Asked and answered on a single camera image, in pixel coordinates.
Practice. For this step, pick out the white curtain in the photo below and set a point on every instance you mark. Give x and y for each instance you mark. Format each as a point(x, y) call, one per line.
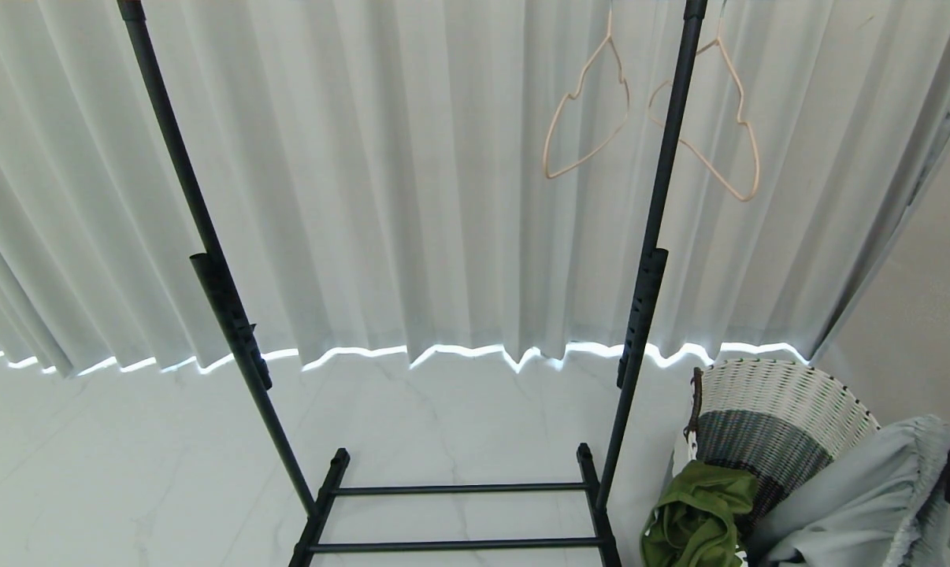
point(412, 157)

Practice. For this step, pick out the pink clothes hanger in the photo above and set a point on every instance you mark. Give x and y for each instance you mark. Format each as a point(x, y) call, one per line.
point(757, 169)
point(586, 153)

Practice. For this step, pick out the white laundry basket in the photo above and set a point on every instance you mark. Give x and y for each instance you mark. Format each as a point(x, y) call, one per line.
point(774, 386)

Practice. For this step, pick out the pale grey shorts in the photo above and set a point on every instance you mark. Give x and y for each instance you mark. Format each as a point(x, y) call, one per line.
point(837, 504)

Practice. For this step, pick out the green garment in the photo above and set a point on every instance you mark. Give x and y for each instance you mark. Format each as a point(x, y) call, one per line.
point(695, 512)

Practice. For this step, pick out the black clothes rack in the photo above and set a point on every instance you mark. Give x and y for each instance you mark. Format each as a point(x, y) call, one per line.
point(213, 279)

